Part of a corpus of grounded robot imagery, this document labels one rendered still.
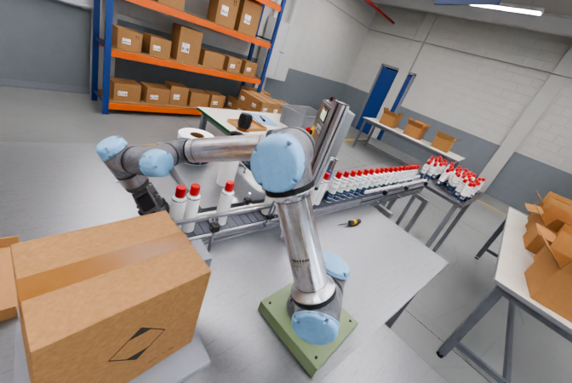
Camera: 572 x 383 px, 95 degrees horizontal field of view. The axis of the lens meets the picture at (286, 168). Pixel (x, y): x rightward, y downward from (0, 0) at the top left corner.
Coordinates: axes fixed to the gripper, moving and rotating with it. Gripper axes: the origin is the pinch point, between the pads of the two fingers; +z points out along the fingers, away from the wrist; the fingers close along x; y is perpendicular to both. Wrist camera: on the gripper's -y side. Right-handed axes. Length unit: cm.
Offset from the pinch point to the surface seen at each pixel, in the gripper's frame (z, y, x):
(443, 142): 287, 92, -503
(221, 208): 7.3, -1.1, -20.3
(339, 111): -22, -16, -70
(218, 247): 18.9, -8.0, -11.9
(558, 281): 88, -107, -157
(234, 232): 20.7, -5.0, -20.6
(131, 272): -25.4, -33.1, 6.8
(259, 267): 24.0, -23.4, -20.7
